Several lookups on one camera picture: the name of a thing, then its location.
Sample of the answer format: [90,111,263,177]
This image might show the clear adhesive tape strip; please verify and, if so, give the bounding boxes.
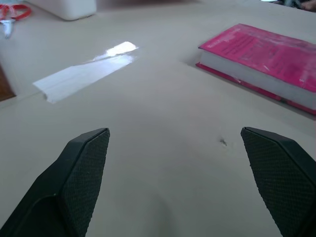
[33,41,139,104]

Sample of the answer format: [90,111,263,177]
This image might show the red-handled scissors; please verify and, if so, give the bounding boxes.
[0,4,33,39]

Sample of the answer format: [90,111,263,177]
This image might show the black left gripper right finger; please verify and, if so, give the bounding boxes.
[240,126,316,237]

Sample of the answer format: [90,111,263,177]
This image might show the white plastic box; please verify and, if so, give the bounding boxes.
[24,0,97,21]

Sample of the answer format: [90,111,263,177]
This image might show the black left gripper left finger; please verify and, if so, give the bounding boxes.
[0,127,111,237]

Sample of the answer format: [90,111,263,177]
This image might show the pink hardcover book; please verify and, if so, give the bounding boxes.
[195,23,316,116]

